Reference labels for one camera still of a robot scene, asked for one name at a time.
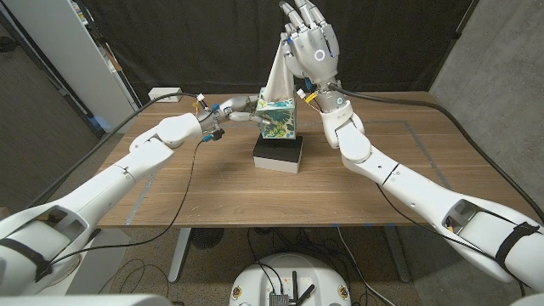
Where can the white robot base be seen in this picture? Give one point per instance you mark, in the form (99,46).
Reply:
(255,280)

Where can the black antenna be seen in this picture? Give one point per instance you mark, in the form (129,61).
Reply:
(295,287)
(307,294)

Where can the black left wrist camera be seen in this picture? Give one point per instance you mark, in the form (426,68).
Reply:
(219,135)

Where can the black backdrop curtain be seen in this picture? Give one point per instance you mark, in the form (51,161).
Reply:
(191,42)

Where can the black floor fan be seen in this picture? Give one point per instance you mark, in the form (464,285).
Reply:
(207,238)

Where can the black and white pedestal box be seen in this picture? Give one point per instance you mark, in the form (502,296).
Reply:
(276,163)

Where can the black round wall object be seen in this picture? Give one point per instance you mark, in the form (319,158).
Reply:
(7,44)

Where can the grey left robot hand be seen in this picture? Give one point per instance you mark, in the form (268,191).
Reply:
(227,111)

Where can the white power strip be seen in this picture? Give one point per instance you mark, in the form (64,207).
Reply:
(166,93)

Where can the white tissue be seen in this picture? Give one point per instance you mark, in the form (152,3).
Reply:
(280,81)

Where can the white table leg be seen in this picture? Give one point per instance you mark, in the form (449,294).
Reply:
(178,255)

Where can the grey table leg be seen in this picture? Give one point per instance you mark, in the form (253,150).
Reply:
(397,255)

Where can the white cabinet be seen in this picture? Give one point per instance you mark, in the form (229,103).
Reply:
(64,55)

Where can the teal leaf print tissue box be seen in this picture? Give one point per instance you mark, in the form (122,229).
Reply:
(280,121)

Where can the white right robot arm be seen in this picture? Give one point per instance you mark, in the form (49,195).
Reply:
(404,183)

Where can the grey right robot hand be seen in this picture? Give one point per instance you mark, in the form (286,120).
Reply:
(314,51)

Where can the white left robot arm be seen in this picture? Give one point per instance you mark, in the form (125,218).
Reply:
(136,161)

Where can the white floor platform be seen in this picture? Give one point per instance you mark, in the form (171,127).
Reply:
(106,263)

